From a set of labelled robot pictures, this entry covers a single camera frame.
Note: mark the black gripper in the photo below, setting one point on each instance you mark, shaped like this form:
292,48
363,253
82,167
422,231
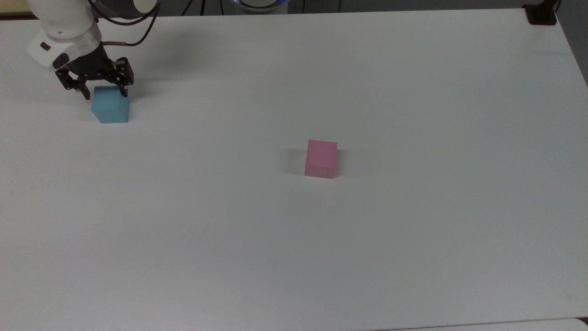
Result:
92,64

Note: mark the blue cube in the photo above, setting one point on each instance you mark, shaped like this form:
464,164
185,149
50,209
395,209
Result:
109,106

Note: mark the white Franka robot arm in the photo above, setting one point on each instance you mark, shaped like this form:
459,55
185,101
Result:
59,23

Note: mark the pink cube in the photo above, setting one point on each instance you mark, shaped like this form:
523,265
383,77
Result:
320,158

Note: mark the yellow wooden table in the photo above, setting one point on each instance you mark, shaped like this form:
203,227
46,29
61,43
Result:
14,14

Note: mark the black table clamp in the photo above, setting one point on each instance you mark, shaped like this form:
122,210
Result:
541,14

